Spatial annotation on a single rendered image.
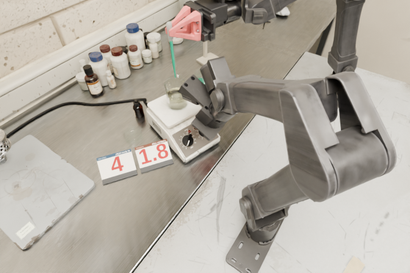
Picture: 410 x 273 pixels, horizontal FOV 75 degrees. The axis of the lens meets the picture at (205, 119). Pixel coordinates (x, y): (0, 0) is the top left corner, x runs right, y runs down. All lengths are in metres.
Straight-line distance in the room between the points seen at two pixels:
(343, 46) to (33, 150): 0.95
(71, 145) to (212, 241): 0.49
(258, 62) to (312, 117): 0.85
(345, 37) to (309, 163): 0.64
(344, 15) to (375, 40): 1.21
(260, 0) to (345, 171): 0.52
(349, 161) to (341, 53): 0.65
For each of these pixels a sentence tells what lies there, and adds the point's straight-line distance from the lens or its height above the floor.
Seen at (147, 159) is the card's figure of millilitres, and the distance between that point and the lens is 0.75.
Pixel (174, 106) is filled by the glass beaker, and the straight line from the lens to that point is 0.75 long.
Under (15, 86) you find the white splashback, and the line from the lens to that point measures 1.02.
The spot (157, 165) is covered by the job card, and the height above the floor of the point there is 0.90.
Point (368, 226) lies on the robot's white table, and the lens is 0.76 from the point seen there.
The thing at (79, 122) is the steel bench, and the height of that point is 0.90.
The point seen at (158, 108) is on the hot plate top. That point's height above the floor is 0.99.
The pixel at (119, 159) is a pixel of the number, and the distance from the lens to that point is 0.76.
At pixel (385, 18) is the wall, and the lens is 2.00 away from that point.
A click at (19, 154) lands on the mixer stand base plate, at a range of 0.92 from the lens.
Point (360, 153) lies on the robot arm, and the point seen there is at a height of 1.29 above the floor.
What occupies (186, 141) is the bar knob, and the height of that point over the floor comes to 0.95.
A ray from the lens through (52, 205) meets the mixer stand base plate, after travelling 0.77.
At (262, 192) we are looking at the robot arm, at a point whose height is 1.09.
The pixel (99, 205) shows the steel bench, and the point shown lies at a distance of 0.73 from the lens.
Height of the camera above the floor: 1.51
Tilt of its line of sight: 46 degrees down
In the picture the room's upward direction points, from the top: straight up
